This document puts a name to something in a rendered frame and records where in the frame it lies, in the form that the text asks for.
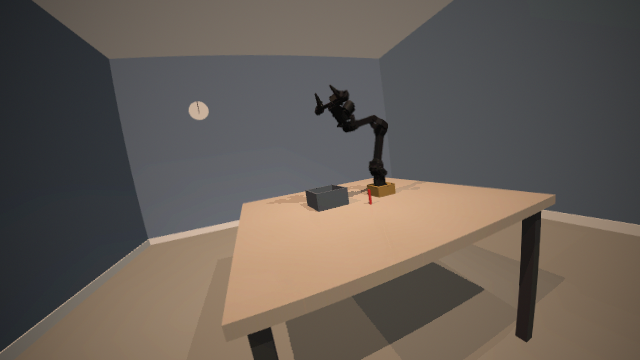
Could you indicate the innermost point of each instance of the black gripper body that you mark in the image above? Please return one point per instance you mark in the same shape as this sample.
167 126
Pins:
334 106

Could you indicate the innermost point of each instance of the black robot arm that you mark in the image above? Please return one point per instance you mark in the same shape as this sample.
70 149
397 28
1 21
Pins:
379 128

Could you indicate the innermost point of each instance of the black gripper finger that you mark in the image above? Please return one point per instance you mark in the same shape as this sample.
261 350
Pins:
338 93
319 102

